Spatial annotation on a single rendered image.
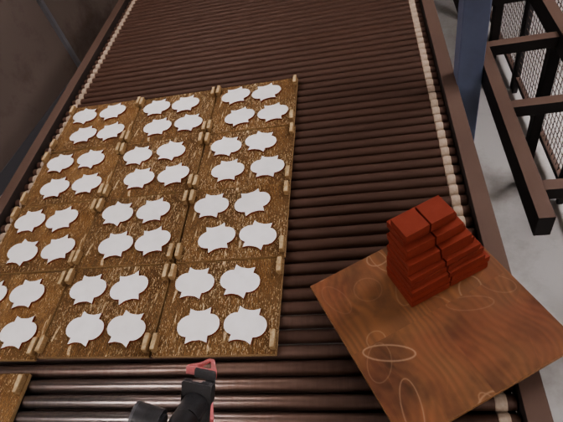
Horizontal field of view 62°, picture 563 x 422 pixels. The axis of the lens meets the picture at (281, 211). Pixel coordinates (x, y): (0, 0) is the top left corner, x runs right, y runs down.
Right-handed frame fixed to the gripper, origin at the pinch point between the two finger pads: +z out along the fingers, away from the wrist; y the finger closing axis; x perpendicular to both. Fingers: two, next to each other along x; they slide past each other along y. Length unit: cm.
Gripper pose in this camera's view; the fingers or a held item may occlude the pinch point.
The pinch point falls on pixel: (209, 380)
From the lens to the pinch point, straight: 116.3
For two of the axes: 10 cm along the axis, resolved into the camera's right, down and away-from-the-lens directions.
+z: 1.9, -2.2, 9.6
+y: -0.9, 9.7, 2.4
